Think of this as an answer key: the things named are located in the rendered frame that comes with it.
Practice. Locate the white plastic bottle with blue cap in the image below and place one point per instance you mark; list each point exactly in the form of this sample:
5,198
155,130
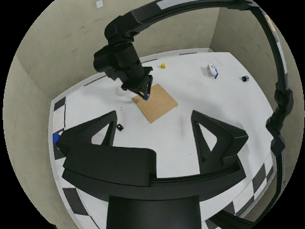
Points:
56,136

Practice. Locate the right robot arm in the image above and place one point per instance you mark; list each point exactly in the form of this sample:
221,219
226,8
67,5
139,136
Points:
121,53

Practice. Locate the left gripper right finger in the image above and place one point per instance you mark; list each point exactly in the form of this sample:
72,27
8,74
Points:
230,140

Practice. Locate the black die with white pips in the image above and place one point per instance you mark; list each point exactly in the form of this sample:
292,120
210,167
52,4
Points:
120,127

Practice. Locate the tan flat mat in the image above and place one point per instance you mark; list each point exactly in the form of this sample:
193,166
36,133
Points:
159,104

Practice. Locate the white box of staples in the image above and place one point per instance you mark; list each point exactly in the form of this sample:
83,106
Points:
212,72

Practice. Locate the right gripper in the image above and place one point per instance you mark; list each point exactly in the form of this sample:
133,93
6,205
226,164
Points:
140,77

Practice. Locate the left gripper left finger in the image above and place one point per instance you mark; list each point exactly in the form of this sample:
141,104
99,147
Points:
85,131

